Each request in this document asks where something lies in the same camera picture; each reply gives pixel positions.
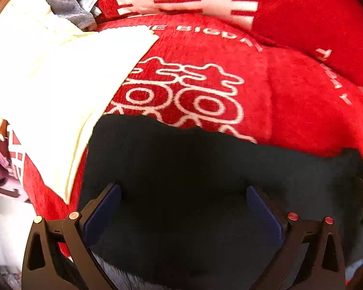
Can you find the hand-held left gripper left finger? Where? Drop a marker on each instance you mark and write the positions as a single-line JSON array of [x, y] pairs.
[[101, 214]]

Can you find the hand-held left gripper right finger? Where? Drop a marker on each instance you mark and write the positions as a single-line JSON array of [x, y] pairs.
[[264, 214]]

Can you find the black pants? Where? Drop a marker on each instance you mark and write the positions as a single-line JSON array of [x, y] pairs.
[[184, 172]]

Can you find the red seat cushion white lettering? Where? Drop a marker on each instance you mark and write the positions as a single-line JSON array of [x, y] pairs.
[[308, 105]]

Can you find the cream white cloth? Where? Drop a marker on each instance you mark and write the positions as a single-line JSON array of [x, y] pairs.
[[54, 81]]

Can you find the plain red back cushion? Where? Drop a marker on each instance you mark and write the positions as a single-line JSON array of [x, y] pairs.
[[308, 12]]

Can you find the silver foil packet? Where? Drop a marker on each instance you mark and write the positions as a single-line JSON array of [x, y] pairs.
[[89, 1]]

